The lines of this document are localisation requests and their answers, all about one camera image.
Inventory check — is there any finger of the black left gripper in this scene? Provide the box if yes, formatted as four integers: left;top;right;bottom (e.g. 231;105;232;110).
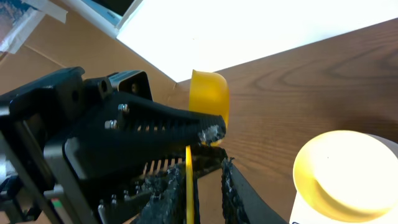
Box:
99;145;227;218
104;91;227;181

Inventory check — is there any yellow plastic bowl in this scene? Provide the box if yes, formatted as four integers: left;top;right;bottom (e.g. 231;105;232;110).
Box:
292;130;398;223

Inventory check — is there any yellow plastic scoop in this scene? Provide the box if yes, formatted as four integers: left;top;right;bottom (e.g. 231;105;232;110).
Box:
185;70;229;224

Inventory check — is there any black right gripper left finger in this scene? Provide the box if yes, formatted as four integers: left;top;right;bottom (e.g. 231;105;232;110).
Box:
132;165;187;224

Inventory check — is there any white digital kitchen scale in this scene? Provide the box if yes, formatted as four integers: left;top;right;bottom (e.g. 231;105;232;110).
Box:
289;133;398;224

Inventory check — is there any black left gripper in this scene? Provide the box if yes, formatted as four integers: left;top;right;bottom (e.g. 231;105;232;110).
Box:
1;67;152;223

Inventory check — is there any cardboard box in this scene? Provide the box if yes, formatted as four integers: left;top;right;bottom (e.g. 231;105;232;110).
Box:
1;9;176;105

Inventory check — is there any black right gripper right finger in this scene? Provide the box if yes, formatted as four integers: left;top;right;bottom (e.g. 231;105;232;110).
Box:
221;158;287;224

